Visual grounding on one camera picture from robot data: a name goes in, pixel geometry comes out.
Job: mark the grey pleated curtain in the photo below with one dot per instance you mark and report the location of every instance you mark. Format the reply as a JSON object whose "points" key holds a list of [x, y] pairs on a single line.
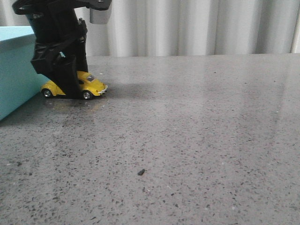
{"points": [[192, 27]]}

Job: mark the light blue plastic box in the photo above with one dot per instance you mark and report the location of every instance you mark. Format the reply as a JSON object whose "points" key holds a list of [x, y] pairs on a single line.
{"points": [[18, 79]]}

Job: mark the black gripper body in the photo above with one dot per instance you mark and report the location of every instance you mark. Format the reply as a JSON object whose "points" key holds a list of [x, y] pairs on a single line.
{"points": [[56, 26]]}

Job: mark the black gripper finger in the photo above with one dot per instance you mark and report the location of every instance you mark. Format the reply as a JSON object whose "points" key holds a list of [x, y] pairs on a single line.
{"points": [[80, 54], [59, 66]]}

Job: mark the small black debris chip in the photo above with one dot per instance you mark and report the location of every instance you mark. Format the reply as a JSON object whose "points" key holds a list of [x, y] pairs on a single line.
{"points": [[141, 172]]}

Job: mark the yellow toy beetle car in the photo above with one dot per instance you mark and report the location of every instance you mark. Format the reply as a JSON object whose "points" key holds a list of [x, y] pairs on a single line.
{"points": [[90, 87]]}

